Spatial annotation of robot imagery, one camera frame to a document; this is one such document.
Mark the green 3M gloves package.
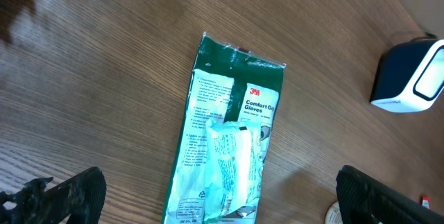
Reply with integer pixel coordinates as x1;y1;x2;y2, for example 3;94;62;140
162;35;285;223

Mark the red white snack packet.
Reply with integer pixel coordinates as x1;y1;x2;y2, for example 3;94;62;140
421;196;430;209

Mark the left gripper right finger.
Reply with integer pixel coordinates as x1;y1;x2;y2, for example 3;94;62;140
336;165;443;224

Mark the white barcode scanner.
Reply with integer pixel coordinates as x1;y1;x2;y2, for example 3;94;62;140
370;35;443;113

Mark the green white tape roll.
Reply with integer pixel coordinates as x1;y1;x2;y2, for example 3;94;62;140
324;201;343;224

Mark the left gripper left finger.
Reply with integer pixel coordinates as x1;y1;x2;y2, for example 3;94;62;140
1;166;107;224

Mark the light green wipes packet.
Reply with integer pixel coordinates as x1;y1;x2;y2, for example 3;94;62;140
203;119;264;223

